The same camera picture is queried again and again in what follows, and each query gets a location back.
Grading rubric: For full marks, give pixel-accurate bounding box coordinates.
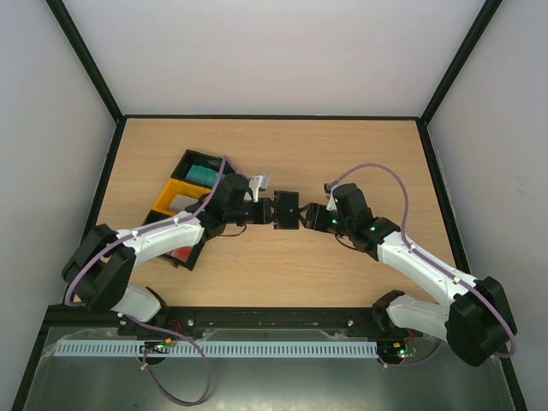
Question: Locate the black card holder wallet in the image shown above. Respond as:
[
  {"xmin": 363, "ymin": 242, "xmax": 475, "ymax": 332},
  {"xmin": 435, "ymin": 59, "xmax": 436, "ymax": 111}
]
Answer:
[{"xmin": 273, "ymin": 190, "xmax": 300, "ymax": 229}]

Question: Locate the teal cards stack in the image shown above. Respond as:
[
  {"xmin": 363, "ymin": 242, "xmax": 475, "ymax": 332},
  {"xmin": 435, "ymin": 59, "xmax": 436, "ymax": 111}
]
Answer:
[{"xmin": 185, "ymin": 164, "xmax": 217, "ymax": 188}]

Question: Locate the black bin with teal cards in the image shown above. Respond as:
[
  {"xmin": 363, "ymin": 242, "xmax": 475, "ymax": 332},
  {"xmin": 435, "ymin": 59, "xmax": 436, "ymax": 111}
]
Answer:
[{"xmin": 170, "ymin": 150, "xmax": 222, "ymax": 188}]

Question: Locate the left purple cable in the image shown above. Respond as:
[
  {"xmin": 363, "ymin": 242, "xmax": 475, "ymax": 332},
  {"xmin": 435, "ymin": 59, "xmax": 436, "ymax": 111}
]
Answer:
[{"xmin": 63, "ymin": 156, "xmax": 249, "ymax": 307}]

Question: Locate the yellow bin with white cards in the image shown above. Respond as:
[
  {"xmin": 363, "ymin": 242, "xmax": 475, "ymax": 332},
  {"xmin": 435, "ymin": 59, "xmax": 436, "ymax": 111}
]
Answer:
[{"xmin": 152, "ymin": 178, "xmax": 211, "ymax": 216}]

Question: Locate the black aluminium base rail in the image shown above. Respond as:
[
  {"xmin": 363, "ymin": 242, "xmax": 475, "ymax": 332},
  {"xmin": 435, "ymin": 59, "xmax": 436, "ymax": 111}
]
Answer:
[{"xmin": 41, "ymin": 305, "xmax": 425, "ymax": 341}]

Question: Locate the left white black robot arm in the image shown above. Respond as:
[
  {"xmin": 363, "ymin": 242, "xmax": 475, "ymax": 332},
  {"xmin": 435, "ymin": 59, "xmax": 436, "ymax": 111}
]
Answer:
[{"xmin": 62, "ymin": 173, "xmax": 271, "ymax": 322}]

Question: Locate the black cage frame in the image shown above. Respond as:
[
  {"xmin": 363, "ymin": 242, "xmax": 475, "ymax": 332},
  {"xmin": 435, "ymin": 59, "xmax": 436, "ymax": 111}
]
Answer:
[{"xmin": 12, "ymin": 1, "xmax": 502, "ymax": 410}]

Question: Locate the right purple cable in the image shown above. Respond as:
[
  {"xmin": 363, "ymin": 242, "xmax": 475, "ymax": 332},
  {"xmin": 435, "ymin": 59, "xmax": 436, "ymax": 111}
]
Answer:
[{"xmin": 327, "ymin": 162, "xmax": 517, "ymax": 359}]

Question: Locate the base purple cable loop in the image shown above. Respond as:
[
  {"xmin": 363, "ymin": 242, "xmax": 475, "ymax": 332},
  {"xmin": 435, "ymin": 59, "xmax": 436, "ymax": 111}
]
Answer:
[{"xmin": 139, "ymin": 331, "xmax": 213, "ymax": 407}]

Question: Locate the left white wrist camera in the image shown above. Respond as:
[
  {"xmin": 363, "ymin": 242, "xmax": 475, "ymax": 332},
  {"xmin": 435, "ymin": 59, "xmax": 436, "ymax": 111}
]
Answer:
[{"xmin": 248, "ymin": 174, "xmax": 270, "ymax": 202}]

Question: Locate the light blue slotted cable duct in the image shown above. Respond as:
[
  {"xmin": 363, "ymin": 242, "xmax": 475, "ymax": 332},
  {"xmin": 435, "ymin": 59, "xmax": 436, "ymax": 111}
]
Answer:
[{"xmin": 53, "ymin": 340, "xmax": 378, "ymax": 359}]

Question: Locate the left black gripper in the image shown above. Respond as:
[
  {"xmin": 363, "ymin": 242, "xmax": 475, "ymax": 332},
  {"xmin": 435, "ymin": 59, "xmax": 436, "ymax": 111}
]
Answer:
[{"xmin": 225, "ymin": 199, "xmax": 284, "ymax": 225}]

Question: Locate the red white cards stack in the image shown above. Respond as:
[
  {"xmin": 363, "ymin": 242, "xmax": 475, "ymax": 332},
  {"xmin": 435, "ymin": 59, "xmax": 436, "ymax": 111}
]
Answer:
[{"xmin": 169, "ymin": 247, "xmax": 193, "ymax": 262}]

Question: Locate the black bin with red cards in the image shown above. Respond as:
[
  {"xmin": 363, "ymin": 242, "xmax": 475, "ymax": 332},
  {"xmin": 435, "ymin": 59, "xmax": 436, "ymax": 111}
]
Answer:
[{"xmin": 143, "ymin": 210, "xmax": 205, "ymax": 271}]

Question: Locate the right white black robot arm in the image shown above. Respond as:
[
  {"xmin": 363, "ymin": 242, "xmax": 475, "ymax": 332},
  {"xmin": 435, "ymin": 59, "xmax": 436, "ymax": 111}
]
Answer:
[{"xmin": 301, "ymin": 183, "xmax": 517, "ymax": 366}]

